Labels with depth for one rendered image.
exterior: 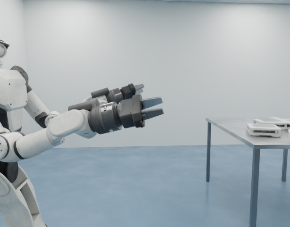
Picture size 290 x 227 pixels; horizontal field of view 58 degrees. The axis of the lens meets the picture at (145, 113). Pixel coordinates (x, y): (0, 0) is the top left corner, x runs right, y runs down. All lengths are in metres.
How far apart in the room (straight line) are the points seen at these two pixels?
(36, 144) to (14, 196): 0.41
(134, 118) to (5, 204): 0.73
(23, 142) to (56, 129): 0.13
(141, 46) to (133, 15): 0.61
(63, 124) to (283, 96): 5.77
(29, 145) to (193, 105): 4.83
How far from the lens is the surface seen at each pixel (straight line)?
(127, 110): 0.76
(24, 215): 1.28
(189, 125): 5.55
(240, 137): 2.38
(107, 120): 0.76
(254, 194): 2.28
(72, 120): 0.79
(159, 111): 0.74
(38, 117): 1.41
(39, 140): 0.86
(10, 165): 1.24
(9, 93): 1.13
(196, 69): 5.52
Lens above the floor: 1.31
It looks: 7 degrees down
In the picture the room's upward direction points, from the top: straight up
